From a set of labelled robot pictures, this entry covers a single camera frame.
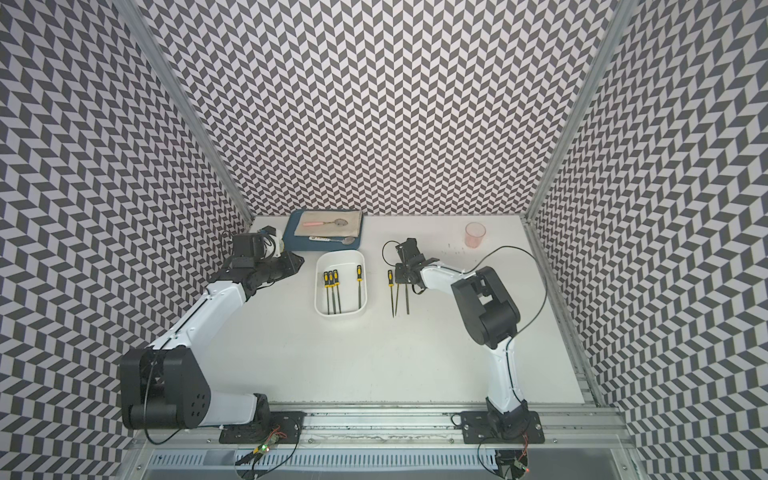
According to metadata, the right electronics board with wires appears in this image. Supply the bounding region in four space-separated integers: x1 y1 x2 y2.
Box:
476 434 530 479

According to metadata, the beige folded cloth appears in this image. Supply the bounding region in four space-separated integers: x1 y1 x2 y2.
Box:
294 210 363 237

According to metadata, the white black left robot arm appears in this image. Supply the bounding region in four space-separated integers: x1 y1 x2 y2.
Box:
119 251 305 431

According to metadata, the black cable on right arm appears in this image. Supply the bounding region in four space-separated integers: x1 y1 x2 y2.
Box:
464 245 549 334

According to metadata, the aluminium corner post right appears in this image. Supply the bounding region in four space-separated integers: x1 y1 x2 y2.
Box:
524 0 639 222

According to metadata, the aluminium corner post left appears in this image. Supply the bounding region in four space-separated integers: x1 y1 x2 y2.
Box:
112 0 253 225

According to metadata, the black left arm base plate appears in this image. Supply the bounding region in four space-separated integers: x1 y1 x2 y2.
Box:
218 411 306 446

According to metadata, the pink translucent cup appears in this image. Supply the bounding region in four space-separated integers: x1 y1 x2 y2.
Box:
464 222 487 249

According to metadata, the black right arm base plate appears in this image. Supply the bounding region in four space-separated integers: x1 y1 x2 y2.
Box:
457 411 545 445

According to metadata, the teal rectangular tray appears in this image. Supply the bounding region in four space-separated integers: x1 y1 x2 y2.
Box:
283 209 363 252

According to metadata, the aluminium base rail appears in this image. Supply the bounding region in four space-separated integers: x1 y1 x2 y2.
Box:
118 403 646 479

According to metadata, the electronics board with wires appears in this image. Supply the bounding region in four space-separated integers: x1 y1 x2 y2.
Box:
234 423 302 479
476 434 530 479

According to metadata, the white handled metal spoon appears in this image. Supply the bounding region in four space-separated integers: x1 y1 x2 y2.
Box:
309 236 357 245

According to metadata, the pink handled slotted spoon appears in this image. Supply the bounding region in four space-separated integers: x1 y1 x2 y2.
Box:
302 218 349 228

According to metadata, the left electronics board with wires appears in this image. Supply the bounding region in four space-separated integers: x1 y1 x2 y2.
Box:
234 423 302 479

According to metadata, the white plastic storage box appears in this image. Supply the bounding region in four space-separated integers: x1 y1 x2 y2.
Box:
313 250 369 320

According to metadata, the aluminium corner post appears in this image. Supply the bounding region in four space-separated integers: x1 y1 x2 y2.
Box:
112 0 253 225
524 0 639 222

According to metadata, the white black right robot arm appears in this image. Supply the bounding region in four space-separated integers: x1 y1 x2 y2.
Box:
395 238 531 441

